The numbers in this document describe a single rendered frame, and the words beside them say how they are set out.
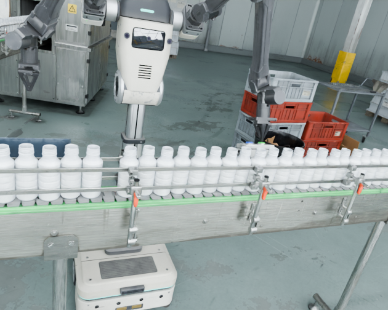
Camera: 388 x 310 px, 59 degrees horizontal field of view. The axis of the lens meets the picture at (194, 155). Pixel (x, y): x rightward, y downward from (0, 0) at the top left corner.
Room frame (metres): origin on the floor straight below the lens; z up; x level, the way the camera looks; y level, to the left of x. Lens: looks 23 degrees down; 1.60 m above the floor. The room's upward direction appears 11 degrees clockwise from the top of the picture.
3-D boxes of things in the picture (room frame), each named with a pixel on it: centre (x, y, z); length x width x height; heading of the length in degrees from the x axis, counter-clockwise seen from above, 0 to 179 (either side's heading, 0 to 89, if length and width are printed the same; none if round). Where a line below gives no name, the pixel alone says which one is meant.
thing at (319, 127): (3.96, -1.34, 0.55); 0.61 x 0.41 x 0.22; 118
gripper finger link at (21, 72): (1.21, 0.64, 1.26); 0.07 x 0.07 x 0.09; 24
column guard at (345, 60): (10.58, -3.80, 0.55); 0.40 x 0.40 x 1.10; 25
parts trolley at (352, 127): (5.54, -2.24, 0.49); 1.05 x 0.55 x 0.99; 115
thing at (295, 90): (3.56, -0.74, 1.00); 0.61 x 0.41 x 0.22; 122
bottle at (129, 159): (0.97, 0.20, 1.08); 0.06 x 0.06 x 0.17
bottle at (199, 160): (1.07, -0.02, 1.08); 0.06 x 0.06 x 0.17
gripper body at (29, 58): (1.22, 0.64, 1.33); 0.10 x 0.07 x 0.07; 24
